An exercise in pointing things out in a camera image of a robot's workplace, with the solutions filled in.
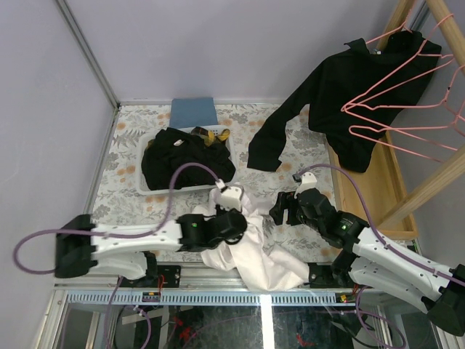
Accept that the white shirt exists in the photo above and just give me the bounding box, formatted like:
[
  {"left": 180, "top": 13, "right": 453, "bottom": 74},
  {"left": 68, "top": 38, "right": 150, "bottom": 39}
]
[{"left": 200, "top": 192, "right": 310, "bottom": 292}]

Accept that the yellow plaid shirt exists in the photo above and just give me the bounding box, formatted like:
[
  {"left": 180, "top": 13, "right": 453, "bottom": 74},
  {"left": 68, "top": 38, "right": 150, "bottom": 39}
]
[{"left": 190, "top": 127, "right": 230, "bottom": 147}]

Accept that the pink hanger front black shirt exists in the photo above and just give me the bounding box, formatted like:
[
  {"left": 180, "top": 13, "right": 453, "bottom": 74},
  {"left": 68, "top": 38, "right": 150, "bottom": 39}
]
[{"left": 341, "top": 61, "right": 464, "bottom": 136}]

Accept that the pink hanger of white shirt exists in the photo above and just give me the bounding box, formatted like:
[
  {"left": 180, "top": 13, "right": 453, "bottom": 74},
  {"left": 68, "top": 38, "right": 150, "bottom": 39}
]
[{"left": 348, "top": 9, "right": 464, "bottom": 123}]

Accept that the pink wire hanger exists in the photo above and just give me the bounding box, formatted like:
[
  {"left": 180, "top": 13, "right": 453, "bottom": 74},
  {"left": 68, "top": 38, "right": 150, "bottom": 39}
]
[{"left": 349, "top": 124, "right": 464, "bottom": 163}]

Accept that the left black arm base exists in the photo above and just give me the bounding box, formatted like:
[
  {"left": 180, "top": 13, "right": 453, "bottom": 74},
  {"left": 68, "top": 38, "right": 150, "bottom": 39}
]
[{"left": 121, "top": 252, "right": 182, "bottom": 289}]

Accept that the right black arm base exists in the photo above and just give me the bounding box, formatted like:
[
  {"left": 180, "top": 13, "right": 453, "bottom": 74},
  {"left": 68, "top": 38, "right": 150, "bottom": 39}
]
[{"left": 307, "top": 262, "right": 357, "bottom": 289}]

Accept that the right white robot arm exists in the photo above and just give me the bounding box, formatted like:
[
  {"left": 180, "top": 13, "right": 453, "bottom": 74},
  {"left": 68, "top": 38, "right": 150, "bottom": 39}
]
[{"left": 270, "top": 189, "right": 464, "bottom": 337}]

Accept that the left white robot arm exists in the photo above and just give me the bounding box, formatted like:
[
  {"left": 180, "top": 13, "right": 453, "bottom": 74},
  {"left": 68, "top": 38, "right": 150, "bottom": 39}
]
[{"left": 54, "top": 209, "right": 247, "bottom": 287}]

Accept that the wooden clothes rack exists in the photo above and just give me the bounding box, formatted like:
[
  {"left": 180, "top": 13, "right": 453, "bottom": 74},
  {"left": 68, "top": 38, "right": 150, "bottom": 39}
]
[{"left": 331, "top": 1, "right": 464, "bottom": 241}]

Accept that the folded blue cloth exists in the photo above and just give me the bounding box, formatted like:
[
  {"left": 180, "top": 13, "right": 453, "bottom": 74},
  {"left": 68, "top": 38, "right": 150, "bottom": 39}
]
[{"left": 169, "top": 97, "right": 217, "bottom": 129}]

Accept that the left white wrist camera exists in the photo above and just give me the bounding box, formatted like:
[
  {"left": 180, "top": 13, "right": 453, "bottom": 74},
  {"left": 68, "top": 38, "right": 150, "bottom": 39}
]
[{"left": 214, "top": 180, "right": 243, "bottom": 206}]

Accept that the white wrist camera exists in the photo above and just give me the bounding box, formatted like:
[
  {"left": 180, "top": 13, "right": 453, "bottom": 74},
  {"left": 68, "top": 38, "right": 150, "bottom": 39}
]
[
  {"left": 214, "top": 180, "right": 243, "bottom": 206},
  {"left": 293, "top": 172, "right": 318, "bottom": 198}
]

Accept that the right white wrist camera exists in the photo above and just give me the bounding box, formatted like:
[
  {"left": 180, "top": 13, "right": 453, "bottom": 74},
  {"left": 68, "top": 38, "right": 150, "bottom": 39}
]
[{"left": 293, "top": 172, "right": 318, "bottom": 198}]

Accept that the aluminium mounting rail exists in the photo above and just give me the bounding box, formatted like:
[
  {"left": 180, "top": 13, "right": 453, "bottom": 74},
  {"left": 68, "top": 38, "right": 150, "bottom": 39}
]
[{"left": 54, "top": 260, "right": 444, "bottom": 290}]

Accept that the grey slotted cable duct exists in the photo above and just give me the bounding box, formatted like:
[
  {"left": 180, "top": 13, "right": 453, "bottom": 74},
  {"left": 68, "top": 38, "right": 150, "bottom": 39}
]
[{"left": 67, "top": 290, "right": 354, "bottom": 306}]

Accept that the aluminium corner frame post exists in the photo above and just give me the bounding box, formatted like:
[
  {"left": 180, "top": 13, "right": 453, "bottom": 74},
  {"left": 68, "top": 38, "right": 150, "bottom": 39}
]
[{"left": 54, "top": 0, "right": 121, "bottom": 110}]

